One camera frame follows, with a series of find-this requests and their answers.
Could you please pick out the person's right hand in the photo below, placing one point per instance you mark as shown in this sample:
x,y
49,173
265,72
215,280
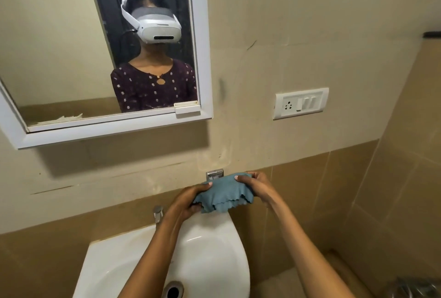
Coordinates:
x,y
260,186

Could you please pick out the person's left hand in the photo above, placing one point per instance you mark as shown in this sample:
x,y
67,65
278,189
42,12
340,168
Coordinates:
x,y
182,206

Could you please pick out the blue cloth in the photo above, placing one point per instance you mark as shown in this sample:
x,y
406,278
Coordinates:
x,y
224,192

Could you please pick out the person's right forearm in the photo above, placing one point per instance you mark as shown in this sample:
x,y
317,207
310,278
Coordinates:
x,y
306,253

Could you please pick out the person's left forearm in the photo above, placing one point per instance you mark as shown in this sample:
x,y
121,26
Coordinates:
x,y
151,260

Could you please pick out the chrome sink faucet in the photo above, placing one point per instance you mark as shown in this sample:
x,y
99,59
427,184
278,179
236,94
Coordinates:
x,y
158,215

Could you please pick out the white ceramic sink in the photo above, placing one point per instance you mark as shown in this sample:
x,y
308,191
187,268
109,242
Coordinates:
x,y
206,256

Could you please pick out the round translucent container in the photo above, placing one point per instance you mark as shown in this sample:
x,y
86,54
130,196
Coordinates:
x,y
413,289

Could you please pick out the cabinet mirror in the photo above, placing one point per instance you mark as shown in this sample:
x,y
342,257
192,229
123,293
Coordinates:
x,y
51,50

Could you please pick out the chrome wall holder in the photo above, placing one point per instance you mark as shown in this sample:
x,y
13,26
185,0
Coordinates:
x,y
214,173

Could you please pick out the white wall switch socket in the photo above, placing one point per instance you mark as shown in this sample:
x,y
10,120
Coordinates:
x,y
299,103

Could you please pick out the black wall bar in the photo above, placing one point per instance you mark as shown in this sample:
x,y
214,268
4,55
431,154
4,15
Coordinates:
x,y
432,35

